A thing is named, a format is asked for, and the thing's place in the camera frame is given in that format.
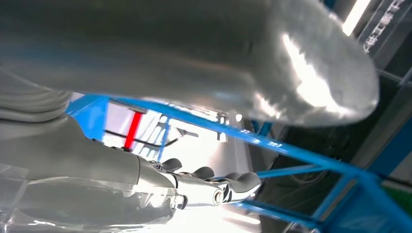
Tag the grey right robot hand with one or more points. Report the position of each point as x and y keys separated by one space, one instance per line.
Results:
x=80 y=167

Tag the blue metal shelf rack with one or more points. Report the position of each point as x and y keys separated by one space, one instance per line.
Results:
x=225 y=131

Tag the bright ceiling light strip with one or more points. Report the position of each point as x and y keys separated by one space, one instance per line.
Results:
x=354 y=16

